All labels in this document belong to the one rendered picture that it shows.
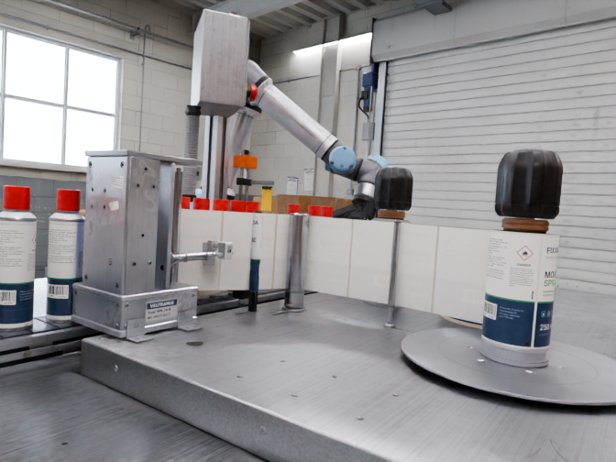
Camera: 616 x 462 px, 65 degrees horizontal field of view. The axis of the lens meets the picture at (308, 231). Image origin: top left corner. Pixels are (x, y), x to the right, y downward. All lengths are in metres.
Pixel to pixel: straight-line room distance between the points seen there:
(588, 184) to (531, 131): 0.76
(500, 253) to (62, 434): 0.56
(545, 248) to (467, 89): 5.08
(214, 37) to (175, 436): 0.79
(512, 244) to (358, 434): 0.34
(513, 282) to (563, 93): 4.71
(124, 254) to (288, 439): 0.35
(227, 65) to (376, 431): 0.82
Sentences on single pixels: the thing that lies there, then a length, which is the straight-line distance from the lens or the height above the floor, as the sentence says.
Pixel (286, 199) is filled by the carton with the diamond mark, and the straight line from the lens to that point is 1.80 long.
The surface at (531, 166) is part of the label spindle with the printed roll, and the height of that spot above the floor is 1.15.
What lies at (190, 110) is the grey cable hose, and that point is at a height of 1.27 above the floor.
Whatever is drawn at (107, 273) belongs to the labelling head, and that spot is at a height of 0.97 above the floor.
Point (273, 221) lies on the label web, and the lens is 0.93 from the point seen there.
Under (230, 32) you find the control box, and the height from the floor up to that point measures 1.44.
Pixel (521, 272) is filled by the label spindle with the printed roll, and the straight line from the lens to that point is 0.69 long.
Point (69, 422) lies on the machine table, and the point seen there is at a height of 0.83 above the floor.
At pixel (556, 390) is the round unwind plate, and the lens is 0.64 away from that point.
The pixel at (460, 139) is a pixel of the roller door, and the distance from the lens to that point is 5.64.
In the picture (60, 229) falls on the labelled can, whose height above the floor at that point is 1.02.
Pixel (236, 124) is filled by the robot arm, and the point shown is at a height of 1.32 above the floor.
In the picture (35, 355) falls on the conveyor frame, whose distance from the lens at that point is 0.80.
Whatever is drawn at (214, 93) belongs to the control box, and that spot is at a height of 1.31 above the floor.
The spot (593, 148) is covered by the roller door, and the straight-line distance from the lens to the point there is 5.18.
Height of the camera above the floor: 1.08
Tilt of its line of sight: 3 degrees down
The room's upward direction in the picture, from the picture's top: 4 degrees clockwise
